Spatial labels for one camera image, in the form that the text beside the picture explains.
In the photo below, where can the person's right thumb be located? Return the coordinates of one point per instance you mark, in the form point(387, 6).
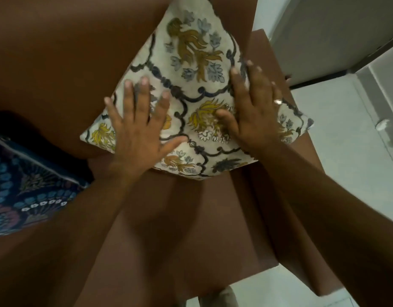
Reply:
point(227, 121)

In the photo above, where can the person's right hand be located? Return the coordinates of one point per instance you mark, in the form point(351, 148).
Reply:
point(255, 121)

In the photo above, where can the person's left middle finger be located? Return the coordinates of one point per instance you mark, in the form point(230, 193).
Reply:
point(144, 95)

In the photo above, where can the person's right forearm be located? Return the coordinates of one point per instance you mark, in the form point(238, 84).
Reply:
point(327, 217)

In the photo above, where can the person's foot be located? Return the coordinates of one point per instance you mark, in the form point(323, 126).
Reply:
point(217, 297)

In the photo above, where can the brown leather sofa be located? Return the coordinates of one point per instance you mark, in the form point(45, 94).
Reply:
point(55, 51)

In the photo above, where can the person's left forearm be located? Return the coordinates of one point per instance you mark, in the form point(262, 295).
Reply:
point(100, 233)

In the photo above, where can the white floral print cushion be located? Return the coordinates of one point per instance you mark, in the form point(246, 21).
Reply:
point(196, 70)

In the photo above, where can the white door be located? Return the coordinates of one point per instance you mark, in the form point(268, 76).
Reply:
point(385, 92)

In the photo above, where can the person's left hand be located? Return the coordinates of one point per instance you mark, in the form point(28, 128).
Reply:
point(137, 140)

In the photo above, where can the white round knob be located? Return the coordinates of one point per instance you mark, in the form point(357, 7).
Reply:
point(382, 124)

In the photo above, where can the person's left thumb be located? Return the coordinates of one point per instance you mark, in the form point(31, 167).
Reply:
point(172, 145)

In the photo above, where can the person's left little finger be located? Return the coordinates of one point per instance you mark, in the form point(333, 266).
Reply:
point(112, 110)

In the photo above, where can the dark blue patterned cushion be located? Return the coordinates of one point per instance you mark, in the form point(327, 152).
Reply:
point(27, 188)

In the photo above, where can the person's right middle finger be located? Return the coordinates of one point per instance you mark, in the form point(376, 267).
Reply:
point(255, 79)

